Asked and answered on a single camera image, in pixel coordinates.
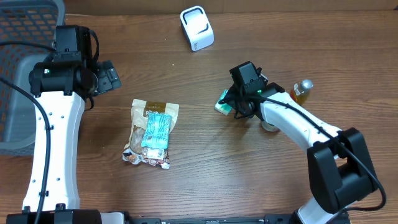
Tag brown snack bag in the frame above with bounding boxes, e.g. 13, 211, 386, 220
123, 99, 179, 169

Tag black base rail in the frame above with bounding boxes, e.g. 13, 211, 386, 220
125, 214, 301, 224

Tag yellow dish soap bottle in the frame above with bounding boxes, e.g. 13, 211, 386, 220
290, 79, 313, 105

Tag teal wafer packet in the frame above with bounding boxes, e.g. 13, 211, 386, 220
141, 113, 172, 149

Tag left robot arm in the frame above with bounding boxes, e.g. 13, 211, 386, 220
6, 25, 130, 223

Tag grey plastic shopping basket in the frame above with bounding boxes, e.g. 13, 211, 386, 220
0, 0, 67, 156

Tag white barcode scanner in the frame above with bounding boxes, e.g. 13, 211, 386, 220
180, 6, 215, 52

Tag green lidded jar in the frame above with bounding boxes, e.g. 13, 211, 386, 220
261, 121, 279, 132

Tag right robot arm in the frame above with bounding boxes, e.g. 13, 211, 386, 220
219, 61, 381, 223

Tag teal tissue pack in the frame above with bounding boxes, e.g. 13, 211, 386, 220
215, 90, 233, 116

